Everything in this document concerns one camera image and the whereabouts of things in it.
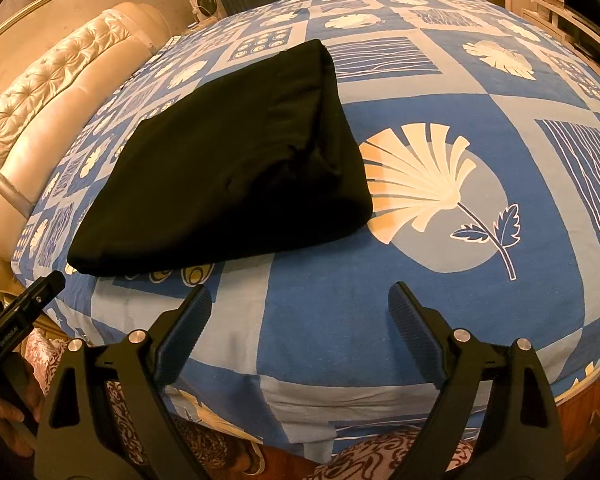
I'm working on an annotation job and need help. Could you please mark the brown wooden bed frame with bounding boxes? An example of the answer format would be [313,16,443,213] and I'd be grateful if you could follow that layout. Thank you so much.
[556,366,600,465]

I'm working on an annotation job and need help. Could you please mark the blue patterned bed sheet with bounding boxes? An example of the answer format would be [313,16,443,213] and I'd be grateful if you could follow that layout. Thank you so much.
[12,0,600,462]

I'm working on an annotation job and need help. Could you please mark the black pants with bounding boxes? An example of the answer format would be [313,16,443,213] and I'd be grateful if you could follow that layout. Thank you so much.
[68,39,373,278]

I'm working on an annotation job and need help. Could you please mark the person left hand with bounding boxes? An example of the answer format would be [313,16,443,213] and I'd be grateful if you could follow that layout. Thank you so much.
[0,353,46,458]

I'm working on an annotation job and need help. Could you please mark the maroon patterned person clothing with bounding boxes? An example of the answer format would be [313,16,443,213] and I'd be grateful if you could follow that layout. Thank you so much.
[24,328,474,479]

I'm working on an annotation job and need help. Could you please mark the cream tufted headboard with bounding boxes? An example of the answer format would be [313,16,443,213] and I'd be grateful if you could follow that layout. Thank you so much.
[0,2,171,296]

